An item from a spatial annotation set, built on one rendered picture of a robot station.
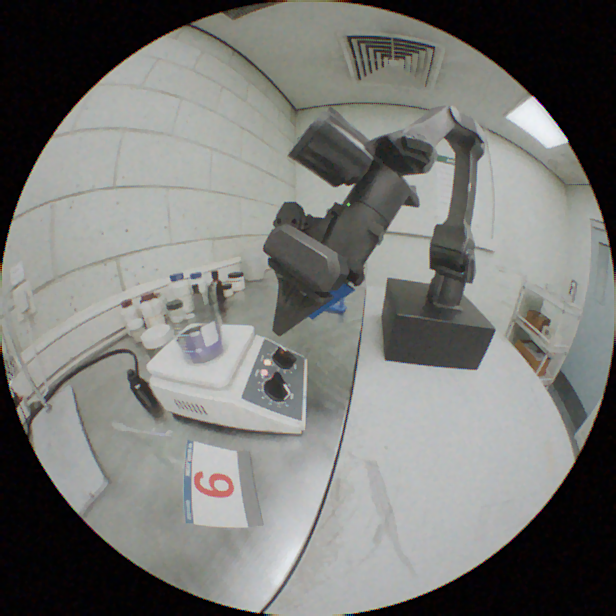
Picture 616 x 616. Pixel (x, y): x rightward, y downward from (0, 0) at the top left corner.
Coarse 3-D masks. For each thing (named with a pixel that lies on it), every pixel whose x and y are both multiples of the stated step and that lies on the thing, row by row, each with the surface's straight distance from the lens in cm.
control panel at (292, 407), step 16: (272, 352) 26; (256, 368) 23; (272, 368) 24; (304, 368) 27; (256, 384) 22; (288, 384) 24; (256, 400) 20; (272, 400) 21; (288, 400) 22; (288, 416) 21
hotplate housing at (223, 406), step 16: (256, 336) 28; (256, 352) 25; (240, 368) 23; (160, 384) 26; (176, 384) 24; (192, 384) 23; (240, 384) 21; (304, 384) 26; (160, 400) 29; (176, 400) 26; (192, 400) 23; (208, 400) 21; (224, 400) 20; (240, 400) 20; (304, 400) 24; (192, 416) 27; (208, 416) 25; (224, 416) 23; (240, 416) 22; (256, 416) 21; (272, 416) 21; (304, 416) 23; (272, 432) 24; (288, 432) 23
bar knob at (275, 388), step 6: (276, 372) 21; (270, 378) 22; (276, 378) 21; (282, 378) 21; (264, 384) 22; (270, 384) 22; (276, 384) 21; (282, 384) 21; (264, 390) 21; (270, 390) 21; (276, 390) 21; (282, 390) 21; (288, 390) 20; (270, 396) 21; (276, 396) 21; (282, 396) 21; (288, 396) 22
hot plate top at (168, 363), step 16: (240, 336) 25; (160, 352) 28; (176, 352) 26; (240, 352) 22; (160, 368) 24; (176, 368) 23; (192, 368) 22; (208, 368) 21; (224, 368) 20; (208, 384) 20; (224, 384) 19
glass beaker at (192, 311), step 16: (176, 288) 24; (192, 288) 24; (208, 288) 23; (176, 304) 18; (192, 304) 18; (208, 304) 19; (176, 320) 19; (192, 320) 19; (208, 320) 19; (176, 336) 21; (192, 336) 20; (208, 336) 20; (224, 336) 22; (192, 352) 21; (208, 352) 21; (224, 352) 22
